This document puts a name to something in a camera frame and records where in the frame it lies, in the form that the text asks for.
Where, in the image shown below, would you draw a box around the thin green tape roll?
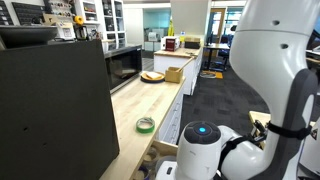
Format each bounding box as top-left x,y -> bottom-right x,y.
135,116 -> 157,135

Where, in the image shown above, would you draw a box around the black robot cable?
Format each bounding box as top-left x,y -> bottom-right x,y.
217,131 -> 272,172

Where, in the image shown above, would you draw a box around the small wooden box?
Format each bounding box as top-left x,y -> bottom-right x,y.
164,66 -> 185,85

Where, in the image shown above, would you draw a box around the white island cabinet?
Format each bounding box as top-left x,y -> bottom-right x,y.
152,46 -> 205,97

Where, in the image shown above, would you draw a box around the dark round plate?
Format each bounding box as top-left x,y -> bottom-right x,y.
139,70 -> 166,84

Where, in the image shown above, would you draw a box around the light wooden board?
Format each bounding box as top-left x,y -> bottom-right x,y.
247,110 -> 272,150

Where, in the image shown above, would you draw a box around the black microwave oven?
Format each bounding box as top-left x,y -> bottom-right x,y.
103,44 -> 144,95

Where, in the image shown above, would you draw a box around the black coffee maker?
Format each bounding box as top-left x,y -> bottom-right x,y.
73,24 -> 90,42

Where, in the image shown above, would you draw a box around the clear packing tape roll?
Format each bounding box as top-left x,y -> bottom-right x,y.
142,147 -> 162,167

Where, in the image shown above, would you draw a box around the black box with cardboard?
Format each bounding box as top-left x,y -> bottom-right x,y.
183,36 -> 202,50

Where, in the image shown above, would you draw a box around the large grey duct tape roll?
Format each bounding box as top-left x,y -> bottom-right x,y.
155,154 -> 178,165

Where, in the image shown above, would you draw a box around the wooden drawer with white front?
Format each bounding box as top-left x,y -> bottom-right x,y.
131,138 -> 180,180

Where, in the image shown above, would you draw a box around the dark grey rounded object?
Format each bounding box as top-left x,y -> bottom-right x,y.
0,25 -> 60,50

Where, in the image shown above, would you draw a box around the dark office table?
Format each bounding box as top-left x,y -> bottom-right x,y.
202,42 -> 231,72

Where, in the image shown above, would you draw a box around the black metal tool chest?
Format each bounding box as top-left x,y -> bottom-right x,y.
0,39 -> 121,180

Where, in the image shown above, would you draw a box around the yellow round tool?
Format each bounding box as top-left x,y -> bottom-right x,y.
73,15 -> 85,26

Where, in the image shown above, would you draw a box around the yellow floor sign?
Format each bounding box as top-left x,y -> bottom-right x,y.
167,15 -> 175,37

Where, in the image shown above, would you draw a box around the black wall storage bins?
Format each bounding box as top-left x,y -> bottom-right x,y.
0,0 -> 46,27

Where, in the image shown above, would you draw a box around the slice of bread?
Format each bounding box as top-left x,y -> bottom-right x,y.
145,71 -> 163,81

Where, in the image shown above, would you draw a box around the black clamp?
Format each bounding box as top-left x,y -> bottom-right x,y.
252,119 -> 269,138

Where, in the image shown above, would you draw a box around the blue tape roll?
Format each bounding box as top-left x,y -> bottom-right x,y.
137,165 -> 152,180

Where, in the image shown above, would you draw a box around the white shelving cabinet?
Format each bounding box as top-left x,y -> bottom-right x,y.
74,0 -> 127,52

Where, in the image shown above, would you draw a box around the red toaster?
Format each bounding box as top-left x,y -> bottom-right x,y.
160,35 -> 181,53

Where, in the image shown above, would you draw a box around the orange floor mat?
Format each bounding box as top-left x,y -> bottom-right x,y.
199,69 -> 224,80

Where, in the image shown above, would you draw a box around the wooden spoon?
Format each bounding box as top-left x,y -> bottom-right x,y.
175,56 -> 196,74

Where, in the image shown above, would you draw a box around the white base cabinets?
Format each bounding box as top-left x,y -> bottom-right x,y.
156,84 -> 186,145

